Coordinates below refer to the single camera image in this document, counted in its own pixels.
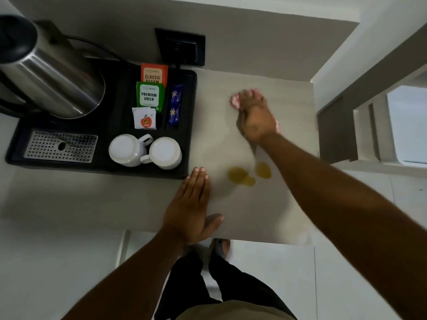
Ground person's right hand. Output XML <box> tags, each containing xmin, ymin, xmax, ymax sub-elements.
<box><xmin>230</xmin><ymin>89</ymin><xmax>281</xmax><ymax>146</ymax></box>

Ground person's left hand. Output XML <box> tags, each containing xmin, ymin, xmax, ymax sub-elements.
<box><xmin>162</xmin><ymin>167</ymin><xmax>224</xmax><ymax>246</ymax></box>

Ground pink cleaning cloth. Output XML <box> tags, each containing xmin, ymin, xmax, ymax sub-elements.
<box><xmin>230</xmin><ymin>90</ymin><xmax>281</xmax><ymax>134</ymax></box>

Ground person's right forearm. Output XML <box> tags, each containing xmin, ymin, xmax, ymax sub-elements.
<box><xmin>255</xmin><ymin>132</ymin><xmax>427</xmax><ymax>320</ymax></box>

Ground person's left forearm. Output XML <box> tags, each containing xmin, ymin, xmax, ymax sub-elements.
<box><xmin>62</xmin><ymin>229</ymin><xmax>185</xmax><ymax>320</ymax></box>

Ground person's foot in sandal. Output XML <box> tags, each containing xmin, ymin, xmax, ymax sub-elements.
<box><xmin>209</xmin><ymin>238</ymin><xmax>231</xmax><ymax>261</ymax></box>

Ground large yellow liquid spill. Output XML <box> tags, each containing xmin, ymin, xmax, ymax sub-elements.
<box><xmin>228</xmin><ymin>167</ymin><xmax>257</xmax><ymax>187</ymax></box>

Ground person's black trousers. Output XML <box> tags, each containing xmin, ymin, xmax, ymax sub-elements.
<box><xmin>154</xmin><ymin>246</ymin><xmax>298</xmax><ymax>320</ymax></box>

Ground small yellow liquid spill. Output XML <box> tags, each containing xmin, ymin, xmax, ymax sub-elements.
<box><xmin>255</xmin><ymin>162</ymin><xmax>272</xmax><ymax>180</ymax></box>

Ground blue sachet with star print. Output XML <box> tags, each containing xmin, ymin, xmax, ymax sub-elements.
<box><xmin>166</xmin><ymin>103</ymin><xmax>181</xmax><ymax>127</ymax></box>
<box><xmin>170</xmin><ymin>84</ymin><xmax>183</xmax><ymax>106</ymax></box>

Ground white ceramic cup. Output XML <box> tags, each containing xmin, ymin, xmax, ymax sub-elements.
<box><xmin>108</xmin><ymin>133</ymin><xmax>154</xmax><ymax>168</ymax></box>
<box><xmin>140</xmin><ymin>137</ymin><xmax>183</xmax><ymax>170</ymax></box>

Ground person's beige shirt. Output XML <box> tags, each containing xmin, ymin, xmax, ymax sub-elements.
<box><xmin>176</xmin><ymin>299</ymin><xmax>288</xmax><ymax>320</ymax></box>

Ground orange tea bag packet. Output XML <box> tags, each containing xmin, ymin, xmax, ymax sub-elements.
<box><xmin>140</xmin><ymin>63</ymin><xmax>169</xmax><ymax>87</ymax></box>

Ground green tea bag packet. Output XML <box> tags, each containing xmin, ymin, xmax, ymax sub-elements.
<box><xmin>136</xmin><ymin>81</ymin><xmax>165</xmax><ymax>112</ymax></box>

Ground white sachet with apple print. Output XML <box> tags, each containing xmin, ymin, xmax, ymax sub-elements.
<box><xmin>132</xmin><ymin>107</ymin><xmax>157</xmax><ymax>130</ymax></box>

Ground black plastic tray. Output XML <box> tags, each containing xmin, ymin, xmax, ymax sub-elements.
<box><xmin>5</xmin><ymin>58</ymin><xmax>198</xmax><ymax>180</ymax></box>

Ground perforated metal drip grate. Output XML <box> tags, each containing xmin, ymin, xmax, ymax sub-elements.
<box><xmin>23</xmin><ymin>130</ymin><xmax>99</xmax><ymax>163</ymax></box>

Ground stainless steel electric kettle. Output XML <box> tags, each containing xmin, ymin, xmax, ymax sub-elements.
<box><xmin>0</xmin><ymin>14</ymin><xmax>106</xmax><ymax>120</ymax></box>

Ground black wall socket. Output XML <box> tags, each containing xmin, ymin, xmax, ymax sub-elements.
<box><xmin>154</xmin><ymin>28</ymin><xmax>206</xmax><ymax>67</ymax></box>

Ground window with white frame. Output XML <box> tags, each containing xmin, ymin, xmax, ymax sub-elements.
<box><xmin>353</xmin><ymin>71</ymin><xmax>427</xmax><ymax>168</ymax></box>

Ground black power cable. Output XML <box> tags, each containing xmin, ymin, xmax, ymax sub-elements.
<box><xmin>65</xmin><ymin>35</ymin><xmax>141</xmax><ymax>68</ymax></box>

